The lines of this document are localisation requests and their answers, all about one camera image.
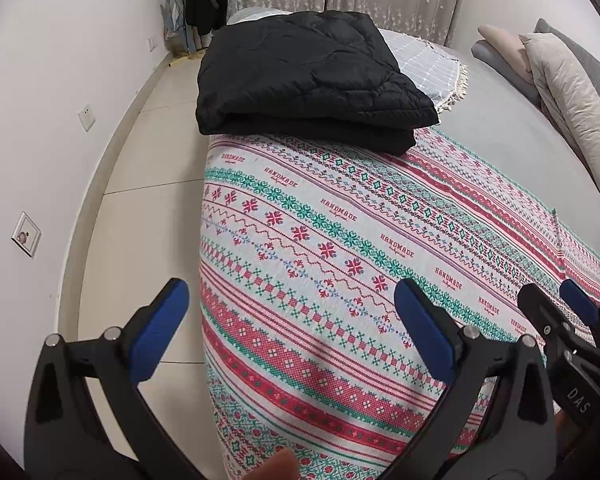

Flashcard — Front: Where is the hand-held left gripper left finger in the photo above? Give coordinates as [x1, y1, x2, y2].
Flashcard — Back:
[24, 278, 201, 480]

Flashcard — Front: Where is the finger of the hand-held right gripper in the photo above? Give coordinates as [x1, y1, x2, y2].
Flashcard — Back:
[559, 279, 600, 327]
[517, 282, 565, 347]

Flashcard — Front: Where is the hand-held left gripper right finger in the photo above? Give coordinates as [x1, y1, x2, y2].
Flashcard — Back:
[375, 278, 558, 480]

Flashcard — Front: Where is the black quilted blanket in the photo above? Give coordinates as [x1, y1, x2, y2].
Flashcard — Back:
[195, 10, 440, 157]

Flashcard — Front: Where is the person's left hand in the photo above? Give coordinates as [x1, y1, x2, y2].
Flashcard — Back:
[250, 447, 299, 480]

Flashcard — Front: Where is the red green patterned blanket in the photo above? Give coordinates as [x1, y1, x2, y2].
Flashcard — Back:
[200, 127, 600, 480]

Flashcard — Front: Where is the bed with grey sheet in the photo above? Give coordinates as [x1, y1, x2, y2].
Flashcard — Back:
[200, 6, 600, 480]

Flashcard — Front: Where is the beige pillow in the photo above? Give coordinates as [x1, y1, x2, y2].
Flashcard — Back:
[522, 32, 600, 191]

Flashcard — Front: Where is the grey pillow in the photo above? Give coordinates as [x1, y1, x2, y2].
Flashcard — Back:
[470, 40, 542, 107]

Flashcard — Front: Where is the grey quilted headboard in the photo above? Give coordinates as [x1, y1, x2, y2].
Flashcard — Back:
[534, 18, 600, 88]

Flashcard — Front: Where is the pale pink pillow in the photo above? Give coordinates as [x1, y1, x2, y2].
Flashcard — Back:
[477, 24, 532, 77]

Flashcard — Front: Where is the pale checked fringed blanket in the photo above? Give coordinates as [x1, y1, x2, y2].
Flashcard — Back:
[227, 7, 470, 113]

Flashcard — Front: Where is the blue-grey hanging bag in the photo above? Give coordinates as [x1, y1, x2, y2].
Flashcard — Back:
[160, 0, 191, 56]

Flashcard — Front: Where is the wall plate with sticker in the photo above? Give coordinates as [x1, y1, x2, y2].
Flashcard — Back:
[11, 211, 42, 259]

